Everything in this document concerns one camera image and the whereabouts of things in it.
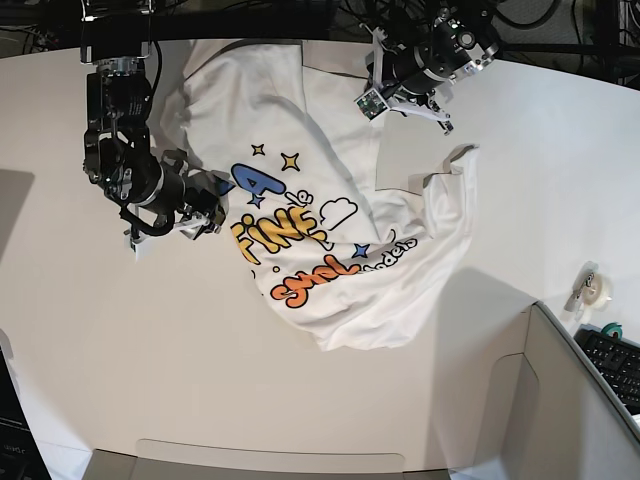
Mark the black keyboard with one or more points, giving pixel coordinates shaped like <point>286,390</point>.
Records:
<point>617,361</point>

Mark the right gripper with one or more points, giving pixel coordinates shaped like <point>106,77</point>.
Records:
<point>192,204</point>

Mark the grey cardboard box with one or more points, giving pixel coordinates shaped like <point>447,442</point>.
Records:
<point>548,415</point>

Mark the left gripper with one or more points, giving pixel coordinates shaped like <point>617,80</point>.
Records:
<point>407,77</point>

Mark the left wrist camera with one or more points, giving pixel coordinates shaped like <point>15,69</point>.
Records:
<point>371,104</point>

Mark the white printed t-shirt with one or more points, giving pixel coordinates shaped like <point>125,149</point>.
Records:
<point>350,264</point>

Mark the grey flat panel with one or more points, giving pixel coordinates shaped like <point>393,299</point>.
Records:
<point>14,189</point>

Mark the clear tape dispenser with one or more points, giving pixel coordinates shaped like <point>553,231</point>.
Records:
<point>592,291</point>

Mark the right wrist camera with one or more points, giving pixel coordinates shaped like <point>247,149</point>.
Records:
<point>139,245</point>

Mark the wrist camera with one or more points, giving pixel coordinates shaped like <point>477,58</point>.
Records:
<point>371,104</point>
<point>139,245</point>

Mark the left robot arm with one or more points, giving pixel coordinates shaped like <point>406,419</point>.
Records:
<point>458,34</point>

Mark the green tape roll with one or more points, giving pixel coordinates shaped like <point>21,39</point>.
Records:
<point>613,330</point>

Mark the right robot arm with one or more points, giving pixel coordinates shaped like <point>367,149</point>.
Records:
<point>116,38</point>

